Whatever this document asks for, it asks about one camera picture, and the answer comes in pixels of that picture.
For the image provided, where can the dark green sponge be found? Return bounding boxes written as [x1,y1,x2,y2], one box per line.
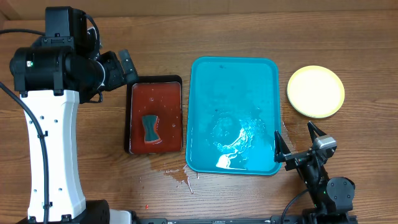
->
[142,114,161,144]

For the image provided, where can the yellow-green plate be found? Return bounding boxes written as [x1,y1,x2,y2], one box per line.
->
[286,65,345,119]

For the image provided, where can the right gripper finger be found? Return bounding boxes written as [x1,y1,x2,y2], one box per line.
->
[274,131,291,162]
[307,121,326,145]

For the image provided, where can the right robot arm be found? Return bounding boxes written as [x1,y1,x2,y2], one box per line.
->
[274,121,358,223]

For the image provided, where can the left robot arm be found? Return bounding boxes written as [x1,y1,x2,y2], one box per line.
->
[10,7,138,224]

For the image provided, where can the teal plastic tray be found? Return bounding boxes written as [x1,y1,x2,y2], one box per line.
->
[185,57,282,175]

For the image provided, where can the black tray with red water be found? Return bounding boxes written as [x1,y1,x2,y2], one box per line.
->
[124,75,183,154]

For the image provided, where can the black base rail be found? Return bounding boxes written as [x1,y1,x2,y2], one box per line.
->
[102,213,358,224]

